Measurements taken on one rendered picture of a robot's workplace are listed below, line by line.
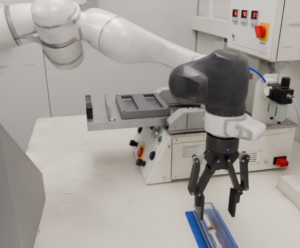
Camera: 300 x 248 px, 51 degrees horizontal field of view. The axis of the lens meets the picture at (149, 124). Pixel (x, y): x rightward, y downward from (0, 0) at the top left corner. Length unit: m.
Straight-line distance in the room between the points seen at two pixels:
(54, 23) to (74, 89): 1.78
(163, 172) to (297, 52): 0.58
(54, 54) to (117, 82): 1.72
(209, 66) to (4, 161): 0.45
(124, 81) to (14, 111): 0.90
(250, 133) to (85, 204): 0.56
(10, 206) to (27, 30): 0.47
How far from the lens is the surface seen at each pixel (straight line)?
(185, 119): 1.03
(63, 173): 1.20
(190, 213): 0.98
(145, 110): 1.05
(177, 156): 1.06
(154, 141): 1.13
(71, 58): 0.93
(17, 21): 0.96
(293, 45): 1.13
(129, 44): 0.82
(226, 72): 0.67
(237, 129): 0.69
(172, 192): 1.06
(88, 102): 1.10
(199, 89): 0.69
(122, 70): 2.59
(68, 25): 0.87
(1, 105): 2.70
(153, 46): 0.85
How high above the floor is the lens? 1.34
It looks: 22 degrees down
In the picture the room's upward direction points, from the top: straight up
